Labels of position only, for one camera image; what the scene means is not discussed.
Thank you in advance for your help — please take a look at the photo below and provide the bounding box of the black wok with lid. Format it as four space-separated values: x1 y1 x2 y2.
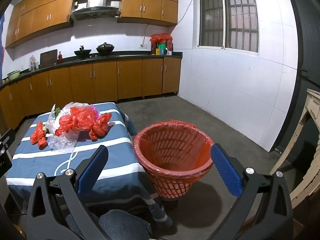
96 42 115 56

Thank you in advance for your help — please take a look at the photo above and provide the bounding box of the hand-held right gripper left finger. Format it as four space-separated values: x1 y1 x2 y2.
26 144 110 240

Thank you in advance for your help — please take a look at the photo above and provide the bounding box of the row of wooden base cabinets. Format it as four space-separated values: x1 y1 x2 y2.
0 57 182 130

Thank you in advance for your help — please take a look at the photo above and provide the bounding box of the small red plastic bag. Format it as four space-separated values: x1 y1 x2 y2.
30 121 48 148

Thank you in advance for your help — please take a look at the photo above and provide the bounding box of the red plastic liner bag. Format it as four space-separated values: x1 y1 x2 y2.
133 119 215 180

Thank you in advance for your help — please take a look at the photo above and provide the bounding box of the steel range hood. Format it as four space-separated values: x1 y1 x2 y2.
69 0 122 21

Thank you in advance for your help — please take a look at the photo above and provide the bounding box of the dark cutting board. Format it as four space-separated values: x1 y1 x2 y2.
39 49 58 68

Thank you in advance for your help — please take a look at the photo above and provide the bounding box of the large clear plastic bag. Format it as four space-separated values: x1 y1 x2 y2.
45 102 97 134

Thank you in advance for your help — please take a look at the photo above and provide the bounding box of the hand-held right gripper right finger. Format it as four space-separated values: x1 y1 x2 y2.
207 143 293 240

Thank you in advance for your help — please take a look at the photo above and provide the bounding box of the clear jar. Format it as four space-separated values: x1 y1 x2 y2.
28 55 38 71

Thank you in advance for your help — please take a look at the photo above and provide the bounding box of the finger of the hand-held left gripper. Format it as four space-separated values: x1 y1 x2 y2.
0 129 13 178

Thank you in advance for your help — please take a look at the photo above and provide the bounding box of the dark door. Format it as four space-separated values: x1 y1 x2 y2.
270 0 320 153

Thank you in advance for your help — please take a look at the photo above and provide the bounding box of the green pot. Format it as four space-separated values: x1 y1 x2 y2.
7 70 21 81

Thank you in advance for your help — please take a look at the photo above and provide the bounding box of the barred window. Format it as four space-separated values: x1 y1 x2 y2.
194 0 259 53

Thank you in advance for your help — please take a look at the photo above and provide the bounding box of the blue white striped tablecloth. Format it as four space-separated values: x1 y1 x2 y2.
5 102 173 230

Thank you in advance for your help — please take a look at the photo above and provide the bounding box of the large red plastic bag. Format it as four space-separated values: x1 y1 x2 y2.
55 107 100 137

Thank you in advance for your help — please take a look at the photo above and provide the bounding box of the person's own leg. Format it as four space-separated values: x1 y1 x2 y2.
65 209 150 240

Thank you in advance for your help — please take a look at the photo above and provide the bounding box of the black kitchen countertop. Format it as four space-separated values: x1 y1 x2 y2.
0 51 183 90

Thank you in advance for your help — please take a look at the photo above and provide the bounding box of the worn white wooden table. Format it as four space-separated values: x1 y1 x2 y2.
270 89 320 209

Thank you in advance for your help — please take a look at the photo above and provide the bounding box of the knotted red plastic bag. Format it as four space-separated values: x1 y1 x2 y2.
89 113 112 141

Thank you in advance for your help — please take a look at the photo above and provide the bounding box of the red bag over boxes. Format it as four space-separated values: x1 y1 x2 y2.
150 33 173 53

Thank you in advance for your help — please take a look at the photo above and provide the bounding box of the red plastic mesh basket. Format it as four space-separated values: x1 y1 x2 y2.
133 120 215 200

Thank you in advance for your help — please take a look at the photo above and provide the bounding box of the row of wooden wall cabinets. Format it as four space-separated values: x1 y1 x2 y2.
5 0 178 48

